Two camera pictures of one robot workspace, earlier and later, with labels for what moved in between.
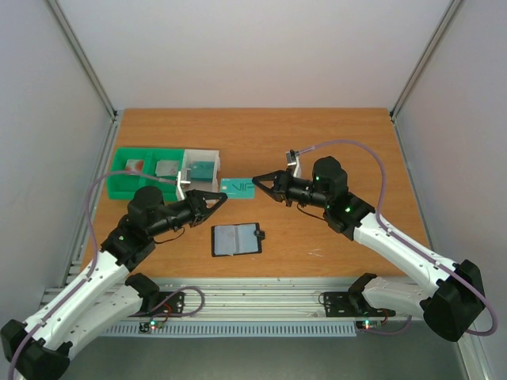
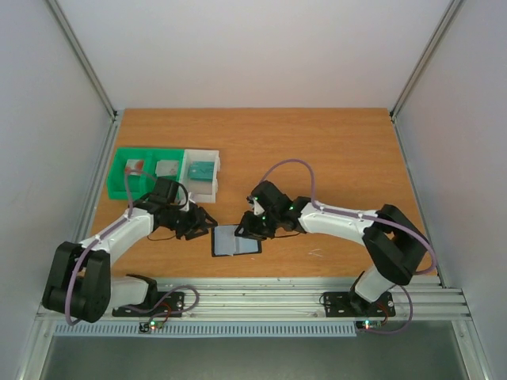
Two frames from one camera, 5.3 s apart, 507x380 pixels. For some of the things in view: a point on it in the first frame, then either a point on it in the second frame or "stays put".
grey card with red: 167,168 stays put
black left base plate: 171,304 stays put
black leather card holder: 234,240 stays put
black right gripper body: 283,187 -> 254,226
